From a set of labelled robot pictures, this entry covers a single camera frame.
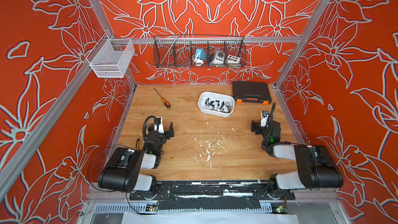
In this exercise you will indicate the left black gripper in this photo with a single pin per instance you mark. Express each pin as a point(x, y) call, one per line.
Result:
point(166, 136)

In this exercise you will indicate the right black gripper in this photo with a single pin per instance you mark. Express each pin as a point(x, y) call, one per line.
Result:
point(254, 125)

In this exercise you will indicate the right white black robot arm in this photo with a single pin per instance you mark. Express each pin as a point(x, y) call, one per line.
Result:
point(315, 167)

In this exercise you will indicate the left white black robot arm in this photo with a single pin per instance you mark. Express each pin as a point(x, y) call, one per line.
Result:
point(122, 172)

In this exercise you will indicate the white rectangular storage box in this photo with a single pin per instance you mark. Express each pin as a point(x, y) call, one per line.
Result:
point(219, 100)

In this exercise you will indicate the black orange tool case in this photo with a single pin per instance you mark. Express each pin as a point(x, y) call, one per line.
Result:
point(251, 92)

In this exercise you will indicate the white dotted cube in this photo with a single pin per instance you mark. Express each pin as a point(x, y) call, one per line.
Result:
point(233, 60)

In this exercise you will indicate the white round-button device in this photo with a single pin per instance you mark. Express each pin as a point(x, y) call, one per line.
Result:
point(217, 58)

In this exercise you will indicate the teal white device in basket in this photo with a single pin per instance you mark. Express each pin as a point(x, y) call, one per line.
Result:
point(199, 58)

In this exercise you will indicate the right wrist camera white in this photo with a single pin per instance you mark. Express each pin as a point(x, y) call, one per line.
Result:
point(264, 119)

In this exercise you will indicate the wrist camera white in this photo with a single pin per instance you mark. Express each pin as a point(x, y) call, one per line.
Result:
point(264, 119)
point(159, 125)

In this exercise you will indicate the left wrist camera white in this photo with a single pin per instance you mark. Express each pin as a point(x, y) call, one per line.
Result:
point(159, 125)

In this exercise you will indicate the orange handled screwdriver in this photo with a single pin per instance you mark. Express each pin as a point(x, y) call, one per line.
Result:
point(164, 100)

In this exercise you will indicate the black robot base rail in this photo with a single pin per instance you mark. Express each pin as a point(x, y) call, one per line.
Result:
point(213, 195)

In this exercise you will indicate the black wire wall basket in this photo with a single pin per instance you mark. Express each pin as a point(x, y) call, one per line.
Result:
point(188, 50)

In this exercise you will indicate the clear plastic wall bin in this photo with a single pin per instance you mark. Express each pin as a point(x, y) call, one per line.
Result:
point(106, 62)

